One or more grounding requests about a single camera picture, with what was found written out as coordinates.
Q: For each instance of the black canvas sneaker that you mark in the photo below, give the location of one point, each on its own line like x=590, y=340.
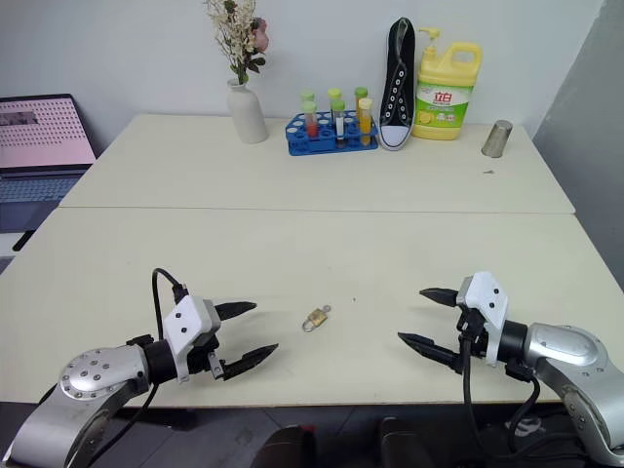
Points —
x=397, y=97

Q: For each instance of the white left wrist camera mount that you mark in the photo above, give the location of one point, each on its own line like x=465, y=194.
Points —
x=187, y=319

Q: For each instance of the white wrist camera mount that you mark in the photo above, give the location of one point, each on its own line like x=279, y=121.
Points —
x=487, y=304
x=187, y=319

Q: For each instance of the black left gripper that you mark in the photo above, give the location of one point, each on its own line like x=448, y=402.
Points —
x=200, y=358

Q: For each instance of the white ceramic vase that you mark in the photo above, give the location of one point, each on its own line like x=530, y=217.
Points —
x=247, y=114

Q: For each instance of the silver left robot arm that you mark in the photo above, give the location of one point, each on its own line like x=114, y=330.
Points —
x=92, y=375

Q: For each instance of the small brass padlock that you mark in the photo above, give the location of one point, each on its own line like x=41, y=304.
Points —
x=314, y=322

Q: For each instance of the green-capped tube with white label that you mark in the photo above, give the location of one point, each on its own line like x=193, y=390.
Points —
x=339, y=124

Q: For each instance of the blue test tube rack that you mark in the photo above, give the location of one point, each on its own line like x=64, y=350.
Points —
x=297, y=139

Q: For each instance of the green-capped test tube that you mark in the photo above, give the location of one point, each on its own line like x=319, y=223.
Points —
x=361, y=92
x=334, y=93
x=307, y=95

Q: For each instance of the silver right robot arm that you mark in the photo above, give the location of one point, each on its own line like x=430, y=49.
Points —
x=565, y=361

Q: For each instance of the yellow-capped tube with orange liquid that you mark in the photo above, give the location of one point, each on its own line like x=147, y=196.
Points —
x=365, y=122

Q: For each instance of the green-capped tube with red liquid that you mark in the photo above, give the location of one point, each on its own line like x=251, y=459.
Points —
x=310, y=122

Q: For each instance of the metal cup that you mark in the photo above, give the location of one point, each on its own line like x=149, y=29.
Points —
x=497, y=139

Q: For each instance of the black pen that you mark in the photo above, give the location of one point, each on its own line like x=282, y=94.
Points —
x=23, y=240

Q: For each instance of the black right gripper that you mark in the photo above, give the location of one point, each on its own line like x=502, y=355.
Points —
x=473, y=336

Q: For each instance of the dark rounded shape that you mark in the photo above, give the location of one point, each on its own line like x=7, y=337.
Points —
x=404, y=443
x=290, y=446

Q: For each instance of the yellow dish soap bottle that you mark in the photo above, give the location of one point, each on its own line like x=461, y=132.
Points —
x=443, y=97

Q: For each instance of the dried flower bouquet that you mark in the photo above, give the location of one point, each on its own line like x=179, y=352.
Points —
x=239, y=34

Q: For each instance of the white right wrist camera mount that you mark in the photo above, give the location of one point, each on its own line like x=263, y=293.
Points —
x=487, y=304

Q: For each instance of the open laptop with pink screen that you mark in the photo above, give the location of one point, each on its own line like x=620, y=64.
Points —
x=39, y=141

